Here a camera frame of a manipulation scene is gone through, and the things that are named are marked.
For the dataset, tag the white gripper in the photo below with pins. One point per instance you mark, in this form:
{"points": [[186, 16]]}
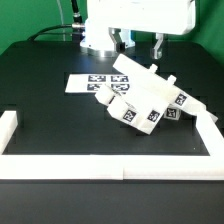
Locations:
{"points": [[176, 17]]}

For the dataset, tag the white chair back piece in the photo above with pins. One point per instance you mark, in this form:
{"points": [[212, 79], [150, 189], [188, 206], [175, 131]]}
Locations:
{"points": [[148, 80]]}

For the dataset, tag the white fiducial marker sheet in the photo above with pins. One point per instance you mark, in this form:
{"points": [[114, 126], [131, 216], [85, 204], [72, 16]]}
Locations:
{"points": [[90, 83]]}

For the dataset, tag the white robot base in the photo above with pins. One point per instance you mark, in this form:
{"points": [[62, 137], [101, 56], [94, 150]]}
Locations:
{"points": [[97, 41]]}

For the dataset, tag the white U-shaped fence frame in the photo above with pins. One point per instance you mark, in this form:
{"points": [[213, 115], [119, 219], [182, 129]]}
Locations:
{"points": [[116, 167]]}

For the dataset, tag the white chair seat plate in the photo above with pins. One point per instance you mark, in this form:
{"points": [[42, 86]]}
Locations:
{"points": [[149, 106]]}

